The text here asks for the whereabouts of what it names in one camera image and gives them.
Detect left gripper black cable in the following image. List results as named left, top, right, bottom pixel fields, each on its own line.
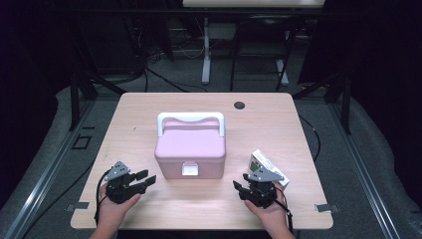
left=94, top=168, right=112, bottom=228

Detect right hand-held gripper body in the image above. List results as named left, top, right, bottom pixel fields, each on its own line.
left=241, top=166, right=286, bottom=210

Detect person's left hand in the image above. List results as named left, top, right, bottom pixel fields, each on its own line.
left=98, top=183, right=142, bottom=231

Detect grey tape strip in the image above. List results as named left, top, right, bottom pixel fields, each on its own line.
left=314, top=203, right=340, bottom=214
left=65, top=201, right=91, bottom=213

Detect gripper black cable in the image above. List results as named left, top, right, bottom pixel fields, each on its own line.
left=274, top=186, right=296, bottom=234
left=94, top=168, right=112, bottom=228

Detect white background desk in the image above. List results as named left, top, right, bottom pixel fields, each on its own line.
left=181, top=0, right=326, bottom=87

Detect person's right hand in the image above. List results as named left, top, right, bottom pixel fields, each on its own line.
left=244, top=190, right=290, bottom=231

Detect aluminium floor rail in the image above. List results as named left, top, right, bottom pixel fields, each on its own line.
left=327, top=102, right=403, bottom=239
left=2, top=99, right=98, bottom=239

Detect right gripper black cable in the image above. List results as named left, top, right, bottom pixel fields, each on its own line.
left=274, top=186, right=296, bottom=234

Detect black metal stand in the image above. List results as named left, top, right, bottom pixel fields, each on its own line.
left=67, top=64, right=127, bottom=132
left=293, top=70, right=353, bottom=135

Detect black chair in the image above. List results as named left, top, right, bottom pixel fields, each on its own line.
left=229, top=14, right=301, bottom=93

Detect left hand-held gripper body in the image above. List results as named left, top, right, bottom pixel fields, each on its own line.
left=105, top=160, right=147, bottom=204

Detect black floor cable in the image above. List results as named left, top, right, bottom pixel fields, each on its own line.
left=298, top=115, right=322, bottom=164
left=143, top=67, right=209, bottom=95

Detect pink storage box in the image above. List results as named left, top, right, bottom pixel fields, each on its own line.
left=154, top=112, right=228, bottom=180

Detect white green medicine box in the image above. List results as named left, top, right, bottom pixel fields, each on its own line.
left=248, top=148, right=291, bottom=189

